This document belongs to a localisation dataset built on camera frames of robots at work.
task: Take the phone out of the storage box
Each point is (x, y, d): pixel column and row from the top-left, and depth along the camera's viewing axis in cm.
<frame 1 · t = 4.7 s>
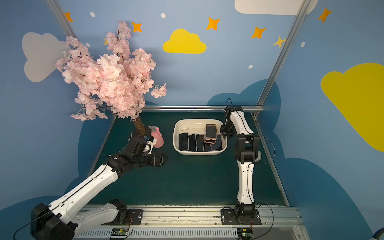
left hand: (161, 155, 79), fingers open
right hand: (227, 135, 100), fingers closed
pink spray bottle: (157, 134, 93), point 14 cm above the table
white plastic storage box: (197, 126, 115), on the table
pink case phone: (211, 132, 108), point 4 cm above the table
white case phone: (183, 142, 106), on the table
pink case phone 2: (217, 145, 105), on the table
black phone in box: (192, 143, 103), point 2 cm above the table
black phone in box 2: (200, 142, 101), point 4 cm above the table
black phone in box 3: (207, 147, 101), point 3 cm above the table

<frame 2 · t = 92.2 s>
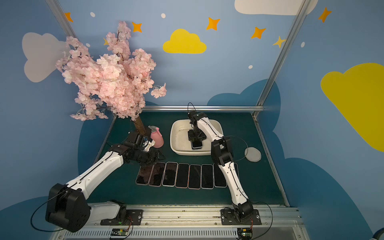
left hand: (160, 158, 81), fingers open
right hand: (197, 137, 104), fingers open
pink case phone: (182, 177, 90), on the table
white case phone: (170, 173, 91), on the table
pink case phone 2: (193, 179, 88), point 2 cm above the table
black phone in box 2: (207, 176, 95), on the table
black phone in box 3: (219, 179, 88), point 2 cm above the table
pink back phone: (144, 174, 88), point 3 cm above the table
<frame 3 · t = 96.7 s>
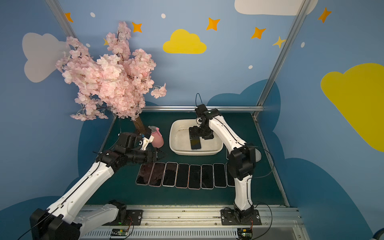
left hand: (162, 154, 75), fingers open
right hand: (198, 136, 89), fingers open
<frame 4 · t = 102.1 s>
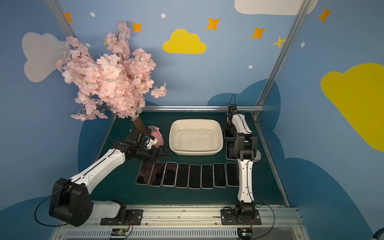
left hand: (164, 156, 81), fingers open
right hand: (231, 127, 110), fingers open
